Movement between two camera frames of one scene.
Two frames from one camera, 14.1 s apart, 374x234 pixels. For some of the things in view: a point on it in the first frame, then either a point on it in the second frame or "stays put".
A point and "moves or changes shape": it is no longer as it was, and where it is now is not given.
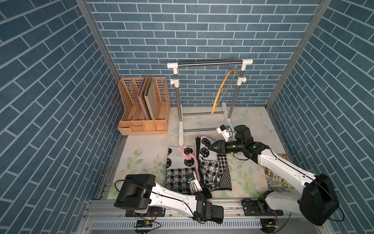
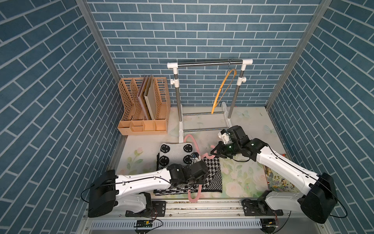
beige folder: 150,98 stays put
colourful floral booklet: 277,183 stays put
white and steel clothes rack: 240,81 stays put
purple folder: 140,95 stays put
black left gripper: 206,193 → 202,177
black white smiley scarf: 211,170 → 176,153
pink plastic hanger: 195,157 moves or changes shape
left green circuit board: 144,223 stays put
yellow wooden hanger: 214,109 stays put
